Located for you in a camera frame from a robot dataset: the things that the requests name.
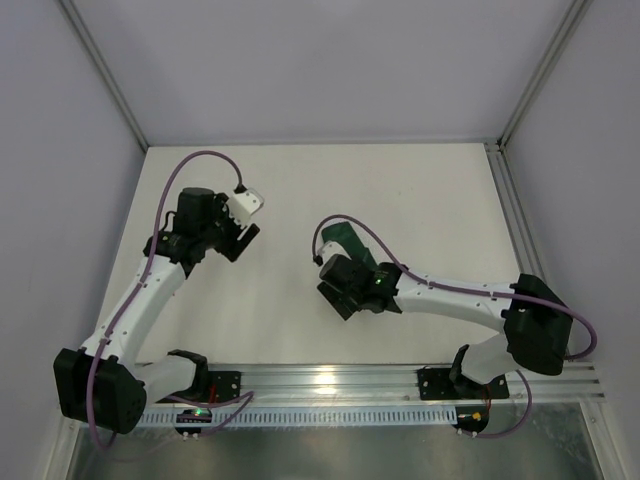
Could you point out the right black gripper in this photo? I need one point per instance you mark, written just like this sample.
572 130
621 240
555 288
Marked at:
335 300

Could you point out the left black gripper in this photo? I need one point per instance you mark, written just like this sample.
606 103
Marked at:
240 242

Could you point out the dark green cloth napkin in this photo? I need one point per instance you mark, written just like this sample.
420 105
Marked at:
345 235

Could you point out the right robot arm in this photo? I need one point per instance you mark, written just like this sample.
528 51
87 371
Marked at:
481 304

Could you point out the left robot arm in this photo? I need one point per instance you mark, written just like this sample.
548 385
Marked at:
101 383

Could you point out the right black controller board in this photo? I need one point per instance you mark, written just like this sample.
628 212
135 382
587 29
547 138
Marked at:
470 420

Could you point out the black controller board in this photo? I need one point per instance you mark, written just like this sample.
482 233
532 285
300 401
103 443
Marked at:
192 422
470 420

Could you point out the left black controller board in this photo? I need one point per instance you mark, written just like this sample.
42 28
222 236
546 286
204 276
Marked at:
192 422

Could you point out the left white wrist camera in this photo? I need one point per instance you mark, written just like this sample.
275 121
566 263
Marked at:
243 206

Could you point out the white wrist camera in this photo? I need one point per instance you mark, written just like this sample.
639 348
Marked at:
243 206
331 248

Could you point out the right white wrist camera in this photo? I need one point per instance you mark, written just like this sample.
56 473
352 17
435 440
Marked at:
331 248

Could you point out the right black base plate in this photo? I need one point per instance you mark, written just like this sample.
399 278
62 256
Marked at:
434 383

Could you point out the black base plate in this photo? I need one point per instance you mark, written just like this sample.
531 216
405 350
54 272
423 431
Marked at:
434 383
221 386

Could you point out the slotted grey cable duct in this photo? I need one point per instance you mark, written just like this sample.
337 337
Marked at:
343 416

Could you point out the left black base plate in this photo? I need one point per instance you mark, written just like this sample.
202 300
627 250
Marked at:
221 386

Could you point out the right side aluminium rail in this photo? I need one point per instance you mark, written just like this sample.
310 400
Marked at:
515 225

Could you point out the aluminium rail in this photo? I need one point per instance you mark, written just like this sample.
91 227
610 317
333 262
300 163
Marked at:
395 383
515 225

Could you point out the front aluminium rail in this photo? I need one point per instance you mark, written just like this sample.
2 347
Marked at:
395 383

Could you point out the left rear frame post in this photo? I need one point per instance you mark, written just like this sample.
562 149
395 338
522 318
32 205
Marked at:
80 29

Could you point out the frame post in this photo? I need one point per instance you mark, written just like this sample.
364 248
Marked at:
80 29
552 54

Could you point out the right rear frame post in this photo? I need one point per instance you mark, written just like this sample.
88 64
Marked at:
552 54

